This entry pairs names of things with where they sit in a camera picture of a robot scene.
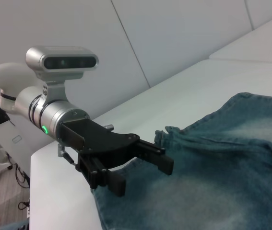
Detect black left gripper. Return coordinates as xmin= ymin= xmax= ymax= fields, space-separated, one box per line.
xmin=58 ymin=118 xmax=175 ymax=198

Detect blue denim shorts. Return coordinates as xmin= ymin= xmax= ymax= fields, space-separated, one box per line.
xmin=91 ymin=92 xmax=272 ymax=230

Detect white wheeled cabinet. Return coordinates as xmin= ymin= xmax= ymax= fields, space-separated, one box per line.
xmin=0 ymin=117 xmax=34 ymax=180

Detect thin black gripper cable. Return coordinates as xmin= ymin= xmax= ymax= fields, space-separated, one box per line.
xmin=57 ymin=143 xmax=79 ymax=166

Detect silver camera mount bracket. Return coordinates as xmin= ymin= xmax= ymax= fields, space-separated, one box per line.
xmin=41 ymin=78 xmax=67 ymax=104

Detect black floor cable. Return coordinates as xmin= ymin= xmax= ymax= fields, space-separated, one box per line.
xmin=12 ymin=162 xmax=31 ymax=190
xmin=17 ymin=200 xmax=31 ymax=212

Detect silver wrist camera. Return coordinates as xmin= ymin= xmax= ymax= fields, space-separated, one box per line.
xmin=25 ymin=46 xmax=100 ymax=80

